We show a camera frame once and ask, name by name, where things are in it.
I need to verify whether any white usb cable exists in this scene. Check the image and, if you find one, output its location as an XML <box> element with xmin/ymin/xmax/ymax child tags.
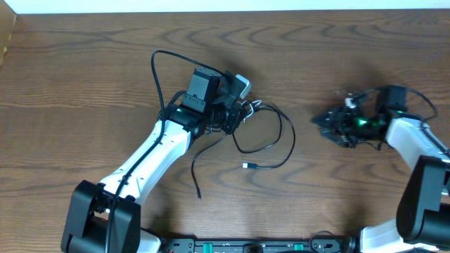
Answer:
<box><xmin>241</xmin><ymin>99</ymin><xmax>264</xmax><ymax>123</ymax></box>

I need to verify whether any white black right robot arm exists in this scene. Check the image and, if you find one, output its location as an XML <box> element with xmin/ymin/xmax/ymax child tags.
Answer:
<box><xmin>311</xmin><ymin>102</ymin><xmax>449</xmax><ymax>252</ymax></box>

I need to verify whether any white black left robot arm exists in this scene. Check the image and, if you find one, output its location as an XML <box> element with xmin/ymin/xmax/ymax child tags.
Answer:
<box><xmin>61</xmin><ymin>84</ymin><xmax>252</xmax><ymax>252</ymax></box>

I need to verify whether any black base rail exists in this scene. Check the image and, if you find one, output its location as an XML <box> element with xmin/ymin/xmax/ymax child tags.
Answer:
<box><xmin>154</xmin><ymin>235</ymin><xmax>359</xmax><ymax>253</ymax></box>

